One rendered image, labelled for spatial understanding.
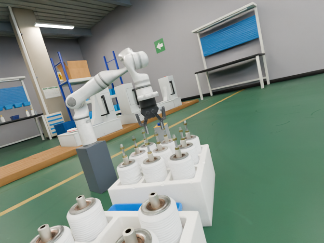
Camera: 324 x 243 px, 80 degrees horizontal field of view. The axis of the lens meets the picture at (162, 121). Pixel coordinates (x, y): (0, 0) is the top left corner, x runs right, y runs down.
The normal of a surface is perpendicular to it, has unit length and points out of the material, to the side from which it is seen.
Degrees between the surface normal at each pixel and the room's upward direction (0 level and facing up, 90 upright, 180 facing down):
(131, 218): 90
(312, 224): 0
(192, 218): 0
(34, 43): 90
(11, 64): 90
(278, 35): 90
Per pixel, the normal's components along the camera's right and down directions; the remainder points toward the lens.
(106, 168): 0.74, -0.09
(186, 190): -0.29, 0.22
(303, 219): -0.26, -0.95
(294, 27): -0.62, 0.28
